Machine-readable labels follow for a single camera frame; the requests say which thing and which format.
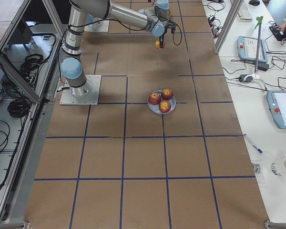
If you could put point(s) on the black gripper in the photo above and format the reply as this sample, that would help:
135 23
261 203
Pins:
161 38

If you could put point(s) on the red yellow apple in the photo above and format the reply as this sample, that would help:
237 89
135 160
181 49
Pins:
156 44

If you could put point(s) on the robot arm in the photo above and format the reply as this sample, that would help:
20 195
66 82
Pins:
92 14
89 18

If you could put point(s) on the red apple on plate back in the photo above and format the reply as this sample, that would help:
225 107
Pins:
167 94

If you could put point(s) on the red apple on plate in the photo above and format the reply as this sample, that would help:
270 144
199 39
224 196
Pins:
154 98
167 94
164 106

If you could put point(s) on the red apple on plate left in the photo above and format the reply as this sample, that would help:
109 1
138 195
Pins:
154 98

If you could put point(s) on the red apple on plate front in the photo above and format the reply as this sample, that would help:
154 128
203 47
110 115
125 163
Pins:
164 106

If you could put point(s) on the light blue plate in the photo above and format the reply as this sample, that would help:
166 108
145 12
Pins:
155 108

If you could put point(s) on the teach pendant far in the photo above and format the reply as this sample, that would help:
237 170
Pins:
247 47

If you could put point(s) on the teach pendant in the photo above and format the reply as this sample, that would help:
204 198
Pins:
247 47
277 107

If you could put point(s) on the white keyboard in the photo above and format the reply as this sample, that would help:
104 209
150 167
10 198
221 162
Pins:
244 14

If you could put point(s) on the black computer mouse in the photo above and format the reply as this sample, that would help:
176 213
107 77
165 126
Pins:
254 2

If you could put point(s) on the reacher grabber stick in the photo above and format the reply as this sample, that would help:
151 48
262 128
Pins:
259 26

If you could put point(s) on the black power adapter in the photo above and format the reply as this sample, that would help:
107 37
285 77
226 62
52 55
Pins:
261 66

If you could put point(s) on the teach pendant near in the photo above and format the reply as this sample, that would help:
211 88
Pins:
277 107

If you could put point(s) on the blue white pen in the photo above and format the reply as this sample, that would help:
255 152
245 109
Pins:
259 150

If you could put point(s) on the white mug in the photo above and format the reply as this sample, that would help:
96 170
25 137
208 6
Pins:
278 167

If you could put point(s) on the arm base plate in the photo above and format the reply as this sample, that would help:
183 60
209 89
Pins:
88 94
97 27

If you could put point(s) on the aluminium frame post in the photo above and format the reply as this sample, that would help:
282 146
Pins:
227 25

